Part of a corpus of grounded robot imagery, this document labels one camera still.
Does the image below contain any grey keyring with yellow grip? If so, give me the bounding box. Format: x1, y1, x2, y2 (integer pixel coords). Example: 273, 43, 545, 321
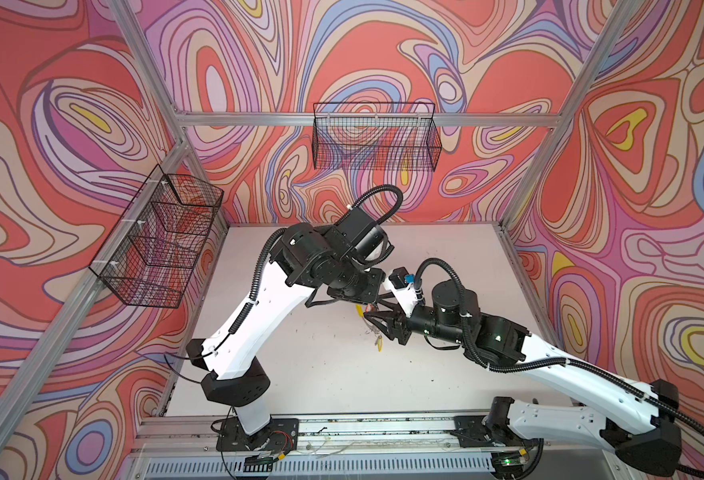
356, 304, 379, 332

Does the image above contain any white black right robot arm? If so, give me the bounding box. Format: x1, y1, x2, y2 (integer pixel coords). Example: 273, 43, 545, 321
364, 280, 682, 477

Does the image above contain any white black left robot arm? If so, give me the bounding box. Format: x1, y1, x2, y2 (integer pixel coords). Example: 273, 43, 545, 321
186, 207, 394, 437

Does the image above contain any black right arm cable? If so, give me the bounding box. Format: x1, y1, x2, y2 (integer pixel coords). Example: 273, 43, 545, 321
414, 257, 704, 480

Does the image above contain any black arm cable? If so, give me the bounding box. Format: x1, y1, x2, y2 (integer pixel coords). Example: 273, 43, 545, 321
414, 257, 704, 480
348, 184, 405, 223

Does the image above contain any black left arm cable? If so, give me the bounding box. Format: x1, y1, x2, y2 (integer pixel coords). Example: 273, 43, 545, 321
348, 184, 405, 223

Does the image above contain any black wire basket back wall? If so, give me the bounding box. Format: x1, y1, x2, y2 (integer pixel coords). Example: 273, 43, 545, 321
312, 101, 443, 172

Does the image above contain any black wire basket wall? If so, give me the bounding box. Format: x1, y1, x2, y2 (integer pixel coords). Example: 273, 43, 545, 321
89, 172, 224, 309
312, 101, 443, 172

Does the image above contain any black wire basket left wall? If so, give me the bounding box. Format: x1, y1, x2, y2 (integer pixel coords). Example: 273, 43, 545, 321
89, 172, 224, 309

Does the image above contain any aluminium frame extrusion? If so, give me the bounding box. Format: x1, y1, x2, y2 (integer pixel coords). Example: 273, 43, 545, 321
0, 0, 647, 457

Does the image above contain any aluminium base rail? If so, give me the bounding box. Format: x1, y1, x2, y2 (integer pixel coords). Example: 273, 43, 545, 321
128, 410, 617, 478

